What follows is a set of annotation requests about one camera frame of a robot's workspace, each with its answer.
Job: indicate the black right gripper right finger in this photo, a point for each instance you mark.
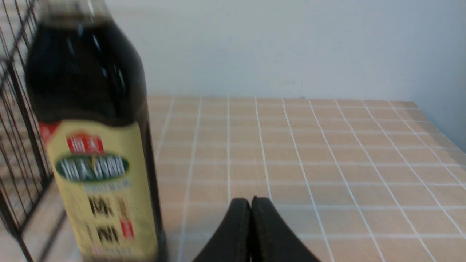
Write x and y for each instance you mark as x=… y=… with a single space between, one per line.
x=272 y=240

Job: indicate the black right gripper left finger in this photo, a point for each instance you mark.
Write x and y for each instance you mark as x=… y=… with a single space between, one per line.
x=230 y=242

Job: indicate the dark vinegar bottle yellow label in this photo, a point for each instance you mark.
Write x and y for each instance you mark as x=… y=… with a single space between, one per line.
x=87 y=89

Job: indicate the beige checkered tablecloth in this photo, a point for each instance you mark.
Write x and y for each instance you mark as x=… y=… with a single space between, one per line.
x=356 y=180

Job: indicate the black wire mesh shelf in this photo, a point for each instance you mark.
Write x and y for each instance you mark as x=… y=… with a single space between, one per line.
x=26 y=176

